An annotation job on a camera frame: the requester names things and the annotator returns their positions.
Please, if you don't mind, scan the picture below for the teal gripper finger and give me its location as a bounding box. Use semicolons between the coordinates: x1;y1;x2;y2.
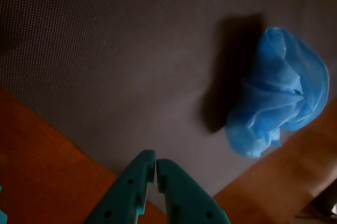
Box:
156;158;230;224
83;149;156;224

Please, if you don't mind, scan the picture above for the blue disposable cap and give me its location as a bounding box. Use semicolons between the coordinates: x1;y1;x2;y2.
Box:
225;26;330;159

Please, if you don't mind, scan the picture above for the dark grey mat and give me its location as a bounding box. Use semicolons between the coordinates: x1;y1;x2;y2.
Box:
0;0;337;210

